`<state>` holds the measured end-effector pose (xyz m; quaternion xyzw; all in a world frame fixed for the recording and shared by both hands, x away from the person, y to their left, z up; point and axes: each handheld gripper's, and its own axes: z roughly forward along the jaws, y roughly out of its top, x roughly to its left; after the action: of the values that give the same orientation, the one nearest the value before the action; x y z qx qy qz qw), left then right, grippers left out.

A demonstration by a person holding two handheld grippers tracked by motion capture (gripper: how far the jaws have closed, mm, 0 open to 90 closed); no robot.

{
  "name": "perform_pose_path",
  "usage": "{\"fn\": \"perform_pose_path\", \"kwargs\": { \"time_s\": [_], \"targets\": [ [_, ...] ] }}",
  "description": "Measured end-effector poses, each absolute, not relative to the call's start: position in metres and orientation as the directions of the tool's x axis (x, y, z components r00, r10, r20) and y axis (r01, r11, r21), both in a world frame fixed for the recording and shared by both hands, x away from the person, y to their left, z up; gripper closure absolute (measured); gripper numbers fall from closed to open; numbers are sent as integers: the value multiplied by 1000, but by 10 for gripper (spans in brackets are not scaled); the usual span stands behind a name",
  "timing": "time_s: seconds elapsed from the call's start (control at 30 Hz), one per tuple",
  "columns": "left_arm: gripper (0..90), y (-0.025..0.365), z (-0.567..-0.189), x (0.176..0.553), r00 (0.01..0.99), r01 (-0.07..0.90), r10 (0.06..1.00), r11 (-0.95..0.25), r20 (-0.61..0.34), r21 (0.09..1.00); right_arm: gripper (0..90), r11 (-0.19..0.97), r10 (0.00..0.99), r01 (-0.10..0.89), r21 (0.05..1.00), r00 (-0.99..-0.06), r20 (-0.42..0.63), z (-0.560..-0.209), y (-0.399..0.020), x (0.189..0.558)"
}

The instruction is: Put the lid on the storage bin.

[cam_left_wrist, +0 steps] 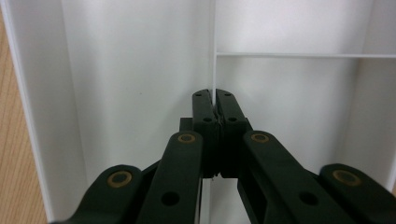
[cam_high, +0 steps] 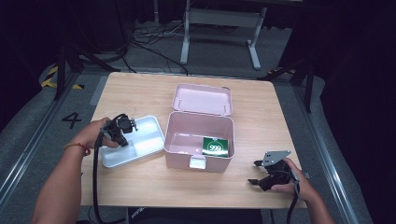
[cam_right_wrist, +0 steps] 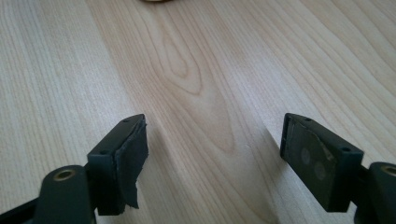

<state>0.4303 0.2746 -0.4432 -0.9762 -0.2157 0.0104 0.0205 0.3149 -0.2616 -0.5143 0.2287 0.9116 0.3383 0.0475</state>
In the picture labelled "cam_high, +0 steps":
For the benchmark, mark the grey tape strip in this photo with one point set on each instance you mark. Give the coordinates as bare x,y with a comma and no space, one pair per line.
98,90

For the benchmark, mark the person's right hand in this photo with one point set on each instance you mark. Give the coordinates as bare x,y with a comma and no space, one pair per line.
303,186

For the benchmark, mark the green medicine box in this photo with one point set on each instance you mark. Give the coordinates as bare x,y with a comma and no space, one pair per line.
215,147

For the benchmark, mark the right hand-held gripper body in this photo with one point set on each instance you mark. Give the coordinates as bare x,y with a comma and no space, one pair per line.
277,172

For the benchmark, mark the metal floor rail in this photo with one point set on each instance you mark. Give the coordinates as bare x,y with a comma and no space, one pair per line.
31,149
327,161

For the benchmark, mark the person's dark clothing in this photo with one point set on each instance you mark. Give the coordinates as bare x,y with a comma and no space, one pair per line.
199,216

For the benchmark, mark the black metal stand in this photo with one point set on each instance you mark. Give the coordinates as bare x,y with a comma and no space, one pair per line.
303,74
73,59

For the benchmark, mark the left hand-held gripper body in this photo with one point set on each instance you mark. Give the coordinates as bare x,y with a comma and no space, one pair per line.
120,126

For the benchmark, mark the white divided tray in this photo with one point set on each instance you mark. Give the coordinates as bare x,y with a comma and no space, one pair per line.
146,140

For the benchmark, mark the pink storage box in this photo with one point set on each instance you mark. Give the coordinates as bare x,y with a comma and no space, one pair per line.
193,130

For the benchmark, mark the person's left hand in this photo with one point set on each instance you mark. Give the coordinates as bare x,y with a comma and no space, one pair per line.
90,133

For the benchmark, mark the white metal stand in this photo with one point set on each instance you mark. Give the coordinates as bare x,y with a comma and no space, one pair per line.
218,18

